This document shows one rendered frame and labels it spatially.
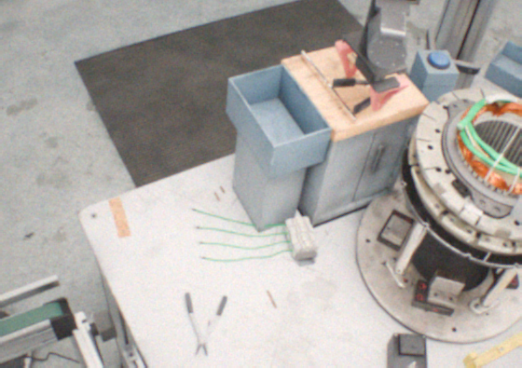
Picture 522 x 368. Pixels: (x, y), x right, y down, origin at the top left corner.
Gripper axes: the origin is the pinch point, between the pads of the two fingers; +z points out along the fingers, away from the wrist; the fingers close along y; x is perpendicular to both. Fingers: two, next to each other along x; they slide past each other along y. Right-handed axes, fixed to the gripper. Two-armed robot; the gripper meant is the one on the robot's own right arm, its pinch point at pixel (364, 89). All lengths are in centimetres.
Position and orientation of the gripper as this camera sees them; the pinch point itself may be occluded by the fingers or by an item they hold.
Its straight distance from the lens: 111.0
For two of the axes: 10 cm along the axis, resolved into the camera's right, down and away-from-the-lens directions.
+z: -1.0, 6.0, 8.0
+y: 4.5, 7.4, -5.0
